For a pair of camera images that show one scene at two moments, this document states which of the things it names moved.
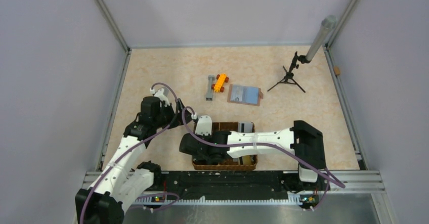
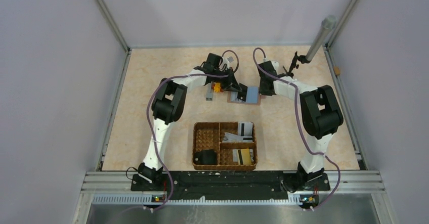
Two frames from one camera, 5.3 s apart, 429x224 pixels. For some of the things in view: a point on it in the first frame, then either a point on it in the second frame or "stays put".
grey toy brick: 209,95 stays put
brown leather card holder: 245,95 stays put
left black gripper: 177,119 → 230,83
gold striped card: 247,160 stays put
